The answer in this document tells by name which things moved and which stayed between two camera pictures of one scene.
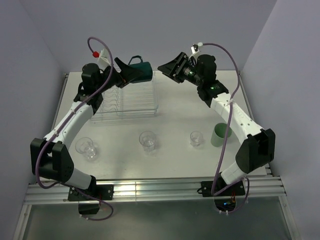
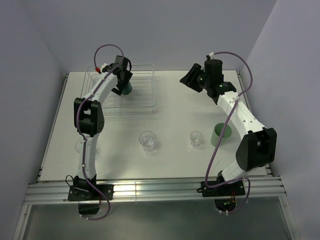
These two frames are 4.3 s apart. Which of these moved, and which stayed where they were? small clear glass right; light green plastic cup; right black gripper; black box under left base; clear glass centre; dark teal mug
Moved: dark teal mug; right black gripper
Stayed: light green plastic cup; black box under left base; clear glass centre; small clear glass right
